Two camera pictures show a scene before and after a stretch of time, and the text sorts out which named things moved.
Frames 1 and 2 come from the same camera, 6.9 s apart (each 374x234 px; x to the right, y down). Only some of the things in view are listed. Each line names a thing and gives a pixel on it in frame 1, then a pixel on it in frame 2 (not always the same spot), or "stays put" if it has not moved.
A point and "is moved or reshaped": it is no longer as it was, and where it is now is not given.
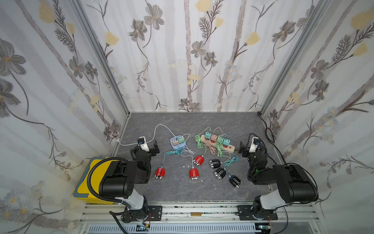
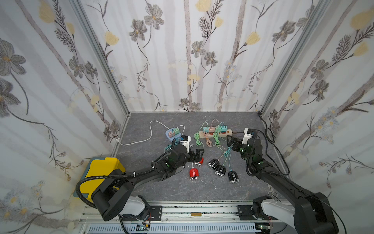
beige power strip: (230, 147) to (202, 135)
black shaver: (215, 163) stays put
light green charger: (220, 140) to (218, 128)
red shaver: (194, 174) stays put
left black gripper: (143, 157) to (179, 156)
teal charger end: (208, 135) to (205, 129)
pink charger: (213, 138) to (212, 130)
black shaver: (235, 182) is moved or reshaped
